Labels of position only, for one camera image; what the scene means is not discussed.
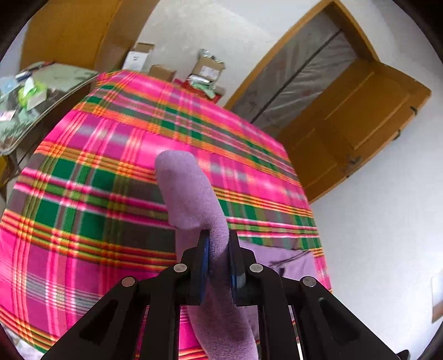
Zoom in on purple fleece garment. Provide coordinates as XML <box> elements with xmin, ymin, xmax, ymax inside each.
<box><xmin>155</xmin><ymin>150</ymin><xmax>318</xmax><ymax>359</ymax></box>

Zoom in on pink plaid bed sheet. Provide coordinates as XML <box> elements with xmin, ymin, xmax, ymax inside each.
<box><xmin>1</xmin><ymin>71</ymin><xmax>330</xmax><ymax>353</ymax></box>

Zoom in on wooden door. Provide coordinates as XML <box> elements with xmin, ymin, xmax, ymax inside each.
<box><xmin>278</xmin><ymin>58</ymin><xmax>431</xmax><ymax>202</ymax></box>

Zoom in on side table with glass top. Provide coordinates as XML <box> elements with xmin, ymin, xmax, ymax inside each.
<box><xmin>1</xmin><ymin>61</ymin><xmax>98</xmax><ymax>197</ymax></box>

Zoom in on green tissue pack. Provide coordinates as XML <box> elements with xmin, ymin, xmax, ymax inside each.
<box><xmin>18</xmin><ymin>77</ymin><xmax>47</xmax><ymax>111</ymax></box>

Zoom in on small brown cardboard box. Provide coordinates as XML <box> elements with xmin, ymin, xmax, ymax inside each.
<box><xmin>148</xmin><ymin>65</ymin><xmax>176</xmax><ymax>83</ymax></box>

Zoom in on grey door curtain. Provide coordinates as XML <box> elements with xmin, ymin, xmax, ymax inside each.
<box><xmin>231</xmin><ymin>11</ymin><xmax>357</xmax><ymax>137</ymax></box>

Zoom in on white open box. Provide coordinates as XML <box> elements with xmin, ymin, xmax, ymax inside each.
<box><xmin>122</xmin><ymin>42</ymin><xmax>155</xmax><ymax>73</ymax></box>

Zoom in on cardboard box with label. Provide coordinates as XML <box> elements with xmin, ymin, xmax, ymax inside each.
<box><xmin>192</xmin><ymin>49</ymin><xmax>225</xmax><ymax>82</ymax></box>

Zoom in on wooden wardrobe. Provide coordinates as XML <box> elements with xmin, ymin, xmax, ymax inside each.
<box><xmin>20</xmin><ymin>0</ymin><xmax>158</xmax><ymax>73</ymax></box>

